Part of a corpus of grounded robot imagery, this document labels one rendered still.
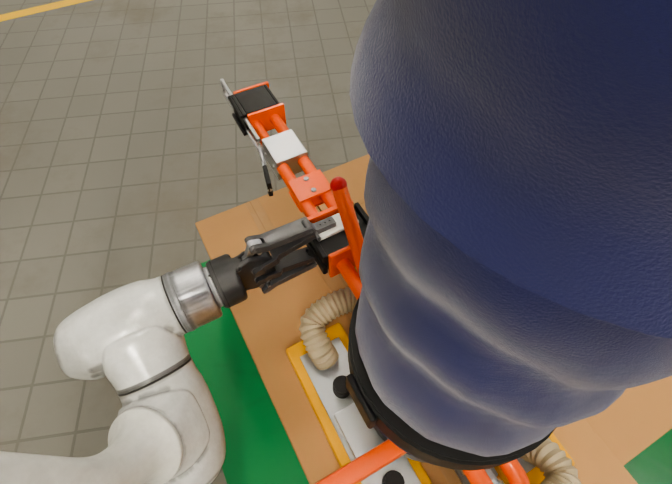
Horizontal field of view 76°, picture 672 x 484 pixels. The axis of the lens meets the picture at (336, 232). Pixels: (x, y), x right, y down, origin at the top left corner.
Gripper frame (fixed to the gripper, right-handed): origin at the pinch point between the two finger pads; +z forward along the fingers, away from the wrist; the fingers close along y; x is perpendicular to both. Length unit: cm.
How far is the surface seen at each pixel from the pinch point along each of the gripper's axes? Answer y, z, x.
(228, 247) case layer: 62, -13, -49
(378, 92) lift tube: -46, -11, 23
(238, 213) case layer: 62, -6, -60
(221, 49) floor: 117, 42, -243
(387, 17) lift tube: -48, -9, 22
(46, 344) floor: 116, -93, -78
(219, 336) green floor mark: 116, -30, -48
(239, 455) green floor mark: 116, -39, -2
